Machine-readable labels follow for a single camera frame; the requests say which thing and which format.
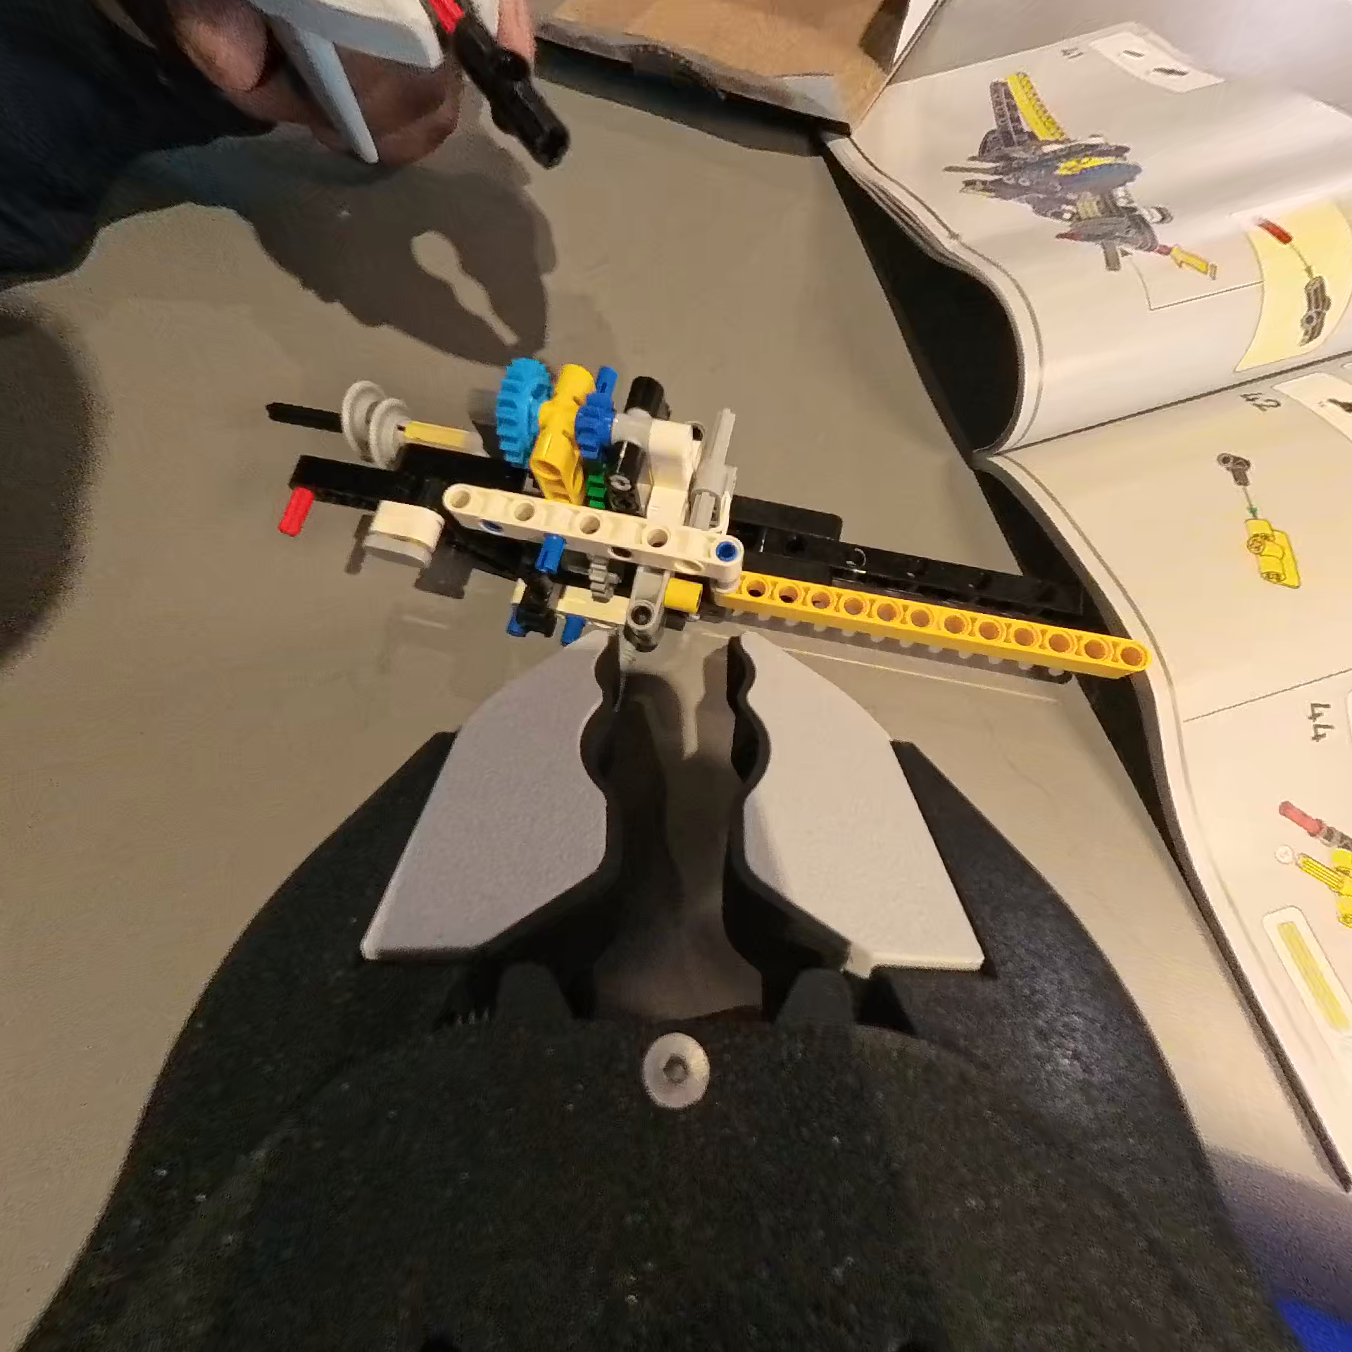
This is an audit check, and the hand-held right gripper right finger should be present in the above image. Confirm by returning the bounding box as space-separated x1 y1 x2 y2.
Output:
723 635 989 979

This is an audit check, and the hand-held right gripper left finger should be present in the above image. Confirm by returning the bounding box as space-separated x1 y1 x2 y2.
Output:
359 631 625 965

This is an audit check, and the black lego connector piece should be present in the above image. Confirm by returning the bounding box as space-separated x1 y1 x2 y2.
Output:
428 0 572 171

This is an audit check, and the multicoloured lego technic model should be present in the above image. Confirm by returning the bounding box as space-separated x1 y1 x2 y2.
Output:
264 358 1153 683

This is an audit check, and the lego instruction booklet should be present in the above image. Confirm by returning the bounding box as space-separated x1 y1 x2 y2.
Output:
824 21 1352 1185

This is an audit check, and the open cardboard box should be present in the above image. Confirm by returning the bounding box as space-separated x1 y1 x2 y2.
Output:
533 0 947 134

